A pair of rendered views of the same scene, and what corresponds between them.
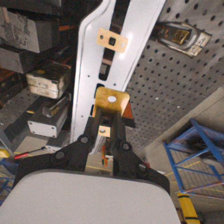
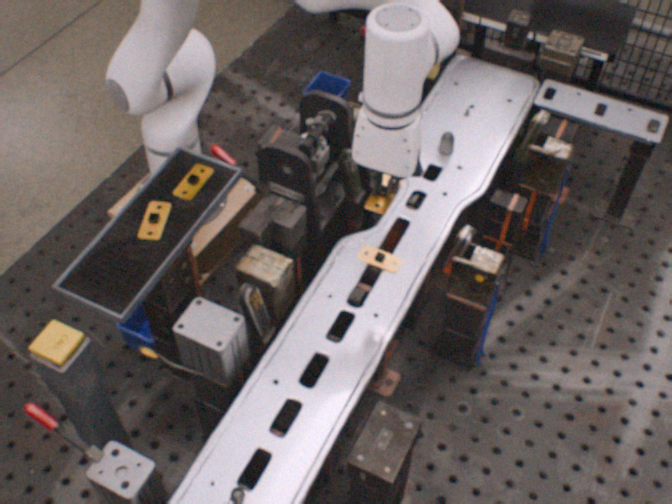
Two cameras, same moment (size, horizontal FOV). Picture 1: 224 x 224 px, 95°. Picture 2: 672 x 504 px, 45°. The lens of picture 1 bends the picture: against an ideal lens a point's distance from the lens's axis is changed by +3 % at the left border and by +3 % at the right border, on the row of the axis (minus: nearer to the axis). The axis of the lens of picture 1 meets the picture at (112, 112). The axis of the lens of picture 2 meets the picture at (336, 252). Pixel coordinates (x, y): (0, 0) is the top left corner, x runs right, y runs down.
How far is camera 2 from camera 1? 1.33 m
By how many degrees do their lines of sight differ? 80
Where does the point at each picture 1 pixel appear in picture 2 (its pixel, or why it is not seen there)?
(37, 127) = (201, 314)
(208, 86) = not seen: outside the picture
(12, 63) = (257, 223)
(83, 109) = (289, 360)
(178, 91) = not seen: outside the picture
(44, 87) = (268, 262)
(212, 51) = (612, 410)
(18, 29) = (283, 209)
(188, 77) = (590, 471)
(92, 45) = (349, 260)
